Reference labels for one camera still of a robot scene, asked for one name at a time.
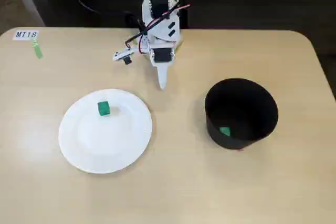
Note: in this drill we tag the green tape strip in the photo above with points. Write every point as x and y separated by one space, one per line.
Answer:
37 49

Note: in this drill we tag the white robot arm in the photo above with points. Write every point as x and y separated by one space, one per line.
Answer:
160 28

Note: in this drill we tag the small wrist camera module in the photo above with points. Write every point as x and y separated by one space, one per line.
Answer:
123 55

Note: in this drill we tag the black round pot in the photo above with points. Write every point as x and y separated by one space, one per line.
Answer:
228 140

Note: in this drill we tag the white MT18 paper label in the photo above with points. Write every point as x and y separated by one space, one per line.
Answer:
25 34

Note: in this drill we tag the white round dish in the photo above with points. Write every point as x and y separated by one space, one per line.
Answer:
105 140

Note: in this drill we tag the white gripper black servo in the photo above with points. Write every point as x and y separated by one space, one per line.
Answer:
161 55

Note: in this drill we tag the green cube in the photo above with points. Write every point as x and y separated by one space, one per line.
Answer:
225 131
103 108

